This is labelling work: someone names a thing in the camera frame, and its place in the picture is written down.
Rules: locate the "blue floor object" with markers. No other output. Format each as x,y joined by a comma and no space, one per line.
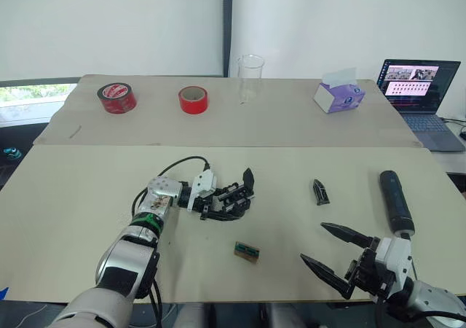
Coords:
3,293

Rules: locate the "grey open laptop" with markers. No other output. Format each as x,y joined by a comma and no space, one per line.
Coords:
418,87

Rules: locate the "purple white tissue box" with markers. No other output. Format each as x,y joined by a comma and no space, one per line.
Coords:
340,96

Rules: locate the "black loose finger piece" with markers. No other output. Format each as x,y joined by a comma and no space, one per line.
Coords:
321,193

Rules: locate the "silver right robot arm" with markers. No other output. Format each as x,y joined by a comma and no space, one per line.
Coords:
433,300

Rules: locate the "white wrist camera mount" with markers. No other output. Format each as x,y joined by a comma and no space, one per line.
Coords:
397,257
204,184

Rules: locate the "small teal object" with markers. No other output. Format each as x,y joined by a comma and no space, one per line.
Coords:
12,153

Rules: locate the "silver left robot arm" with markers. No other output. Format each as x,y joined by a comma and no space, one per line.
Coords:
123,262

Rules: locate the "black electric screwdriver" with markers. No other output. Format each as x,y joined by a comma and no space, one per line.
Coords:
396,204

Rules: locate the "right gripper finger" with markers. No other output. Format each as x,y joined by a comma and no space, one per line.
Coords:
346,233
327,273

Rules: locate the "small green screw holder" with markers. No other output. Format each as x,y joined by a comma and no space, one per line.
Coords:
247,252

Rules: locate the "clear glass beaker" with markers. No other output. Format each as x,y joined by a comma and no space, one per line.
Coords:
250,76

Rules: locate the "window with greenery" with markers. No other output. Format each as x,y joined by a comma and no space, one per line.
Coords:
32,96

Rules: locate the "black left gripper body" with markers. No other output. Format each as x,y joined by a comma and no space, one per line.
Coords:
208,205

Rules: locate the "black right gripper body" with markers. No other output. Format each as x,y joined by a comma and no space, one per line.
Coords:
367,273

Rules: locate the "black window frame post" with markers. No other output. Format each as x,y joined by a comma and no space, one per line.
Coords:
227,25

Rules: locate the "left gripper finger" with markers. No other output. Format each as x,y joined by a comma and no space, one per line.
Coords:
225,218
228,189

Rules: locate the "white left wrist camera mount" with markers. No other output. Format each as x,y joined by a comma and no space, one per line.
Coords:
204,184

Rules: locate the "white side desk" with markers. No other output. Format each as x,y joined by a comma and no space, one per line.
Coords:
455,160

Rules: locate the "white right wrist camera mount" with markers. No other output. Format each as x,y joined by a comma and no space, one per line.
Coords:
397,257

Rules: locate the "red tape roll black top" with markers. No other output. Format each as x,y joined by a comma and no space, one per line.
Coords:
117,98

